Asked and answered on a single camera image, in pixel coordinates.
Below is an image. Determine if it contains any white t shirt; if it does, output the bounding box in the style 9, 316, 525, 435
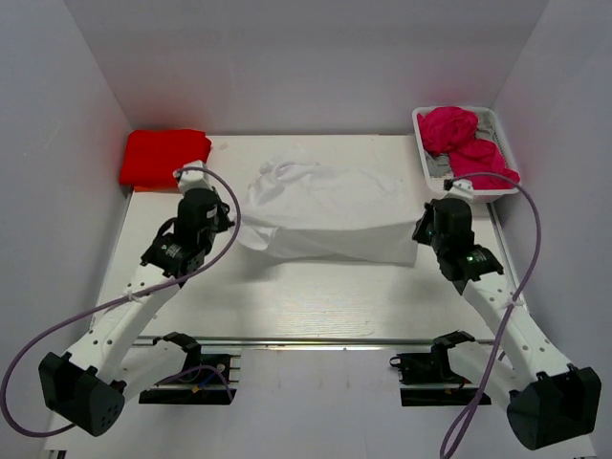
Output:
237, 157, 418, 267

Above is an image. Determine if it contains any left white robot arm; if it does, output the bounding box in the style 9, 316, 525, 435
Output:
38, 187, 234, 437

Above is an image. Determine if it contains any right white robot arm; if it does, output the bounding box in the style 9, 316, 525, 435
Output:
412, 197, 601, 450

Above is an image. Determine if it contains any white plastic basket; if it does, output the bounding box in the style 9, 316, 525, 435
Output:
412, 107, 518, 203

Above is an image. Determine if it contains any grey garment in basket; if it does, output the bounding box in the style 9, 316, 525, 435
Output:
425, 111, 495, 178

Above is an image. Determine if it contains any folded red t shirt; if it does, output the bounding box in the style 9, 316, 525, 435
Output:
119, 129, 212, 190

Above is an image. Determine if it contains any magenta t shirt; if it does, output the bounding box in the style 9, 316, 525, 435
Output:
416, 106, 520, 190

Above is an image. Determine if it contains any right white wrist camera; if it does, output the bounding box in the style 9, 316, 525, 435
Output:
443, 179, 474, 203

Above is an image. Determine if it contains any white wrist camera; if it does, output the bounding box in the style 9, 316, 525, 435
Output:
173, 160, 210, 195
443, 179, 474, 203

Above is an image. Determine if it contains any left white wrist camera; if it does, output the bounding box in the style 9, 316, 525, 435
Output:
173, 160, 210, 195

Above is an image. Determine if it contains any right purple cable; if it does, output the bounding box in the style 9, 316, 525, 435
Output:
439, 172, 545, 459

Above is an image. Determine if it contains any purple cable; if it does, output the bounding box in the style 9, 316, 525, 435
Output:
439, 172, 545, 459
0, 165, 243, 439

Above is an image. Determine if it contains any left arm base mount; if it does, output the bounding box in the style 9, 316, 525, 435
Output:
138, 332, 241, 405

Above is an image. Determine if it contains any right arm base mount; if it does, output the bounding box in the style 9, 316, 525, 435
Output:
389, 331, 477, 407

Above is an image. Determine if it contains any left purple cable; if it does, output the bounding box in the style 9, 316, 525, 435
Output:
0, 165, 243, 439

